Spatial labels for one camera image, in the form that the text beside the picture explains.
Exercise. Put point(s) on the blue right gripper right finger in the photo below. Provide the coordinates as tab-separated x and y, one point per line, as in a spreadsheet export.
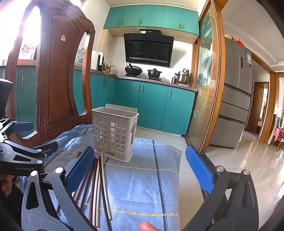
200	169

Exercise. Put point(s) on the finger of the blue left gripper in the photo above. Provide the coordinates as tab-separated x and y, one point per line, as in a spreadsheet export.
22	126
46	150

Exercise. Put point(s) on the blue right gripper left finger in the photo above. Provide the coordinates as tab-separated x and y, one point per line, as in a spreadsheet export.
77	168

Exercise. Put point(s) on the pale wooden chopstick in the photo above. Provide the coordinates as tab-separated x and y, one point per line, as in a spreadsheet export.
96	193
105	188

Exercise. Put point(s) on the teal upper kitchen cabinets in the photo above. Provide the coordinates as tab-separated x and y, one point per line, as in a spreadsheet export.
148	15

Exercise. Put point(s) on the person's left hand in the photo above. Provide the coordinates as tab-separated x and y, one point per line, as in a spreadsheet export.
6	184

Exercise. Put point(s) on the person's right hand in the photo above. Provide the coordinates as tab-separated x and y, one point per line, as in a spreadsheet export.
145	226

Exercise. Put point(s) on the silver multi-door refrigerator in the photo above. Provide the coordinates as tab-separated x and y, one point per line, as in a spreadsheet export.
236	96

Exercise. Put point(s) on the beige plastic utensil basket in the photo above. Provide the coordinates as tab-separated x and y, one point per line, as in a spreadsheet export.
114	129

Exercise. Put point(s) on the wood framed glass door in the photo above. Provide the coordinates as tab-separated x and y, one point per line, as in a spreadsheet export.
208	75

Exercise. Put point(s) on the white countertop appliance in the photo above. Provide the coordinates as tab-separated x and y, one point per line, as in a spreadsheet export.
97	60

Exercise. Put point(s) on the carved dark wooden chair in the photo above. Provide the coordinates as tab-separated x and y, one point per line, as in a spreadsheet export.
62	27

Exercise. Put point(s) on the black lidded pot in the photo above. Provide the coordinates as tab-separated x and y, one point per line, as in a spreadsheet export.
154	73

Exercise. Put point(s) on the black wok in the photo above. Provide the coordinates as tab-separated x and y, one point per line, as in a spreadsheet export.
133	70

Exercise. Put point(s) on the black range hood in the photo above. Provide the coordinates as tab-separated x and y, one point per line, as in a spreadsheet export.
148	48

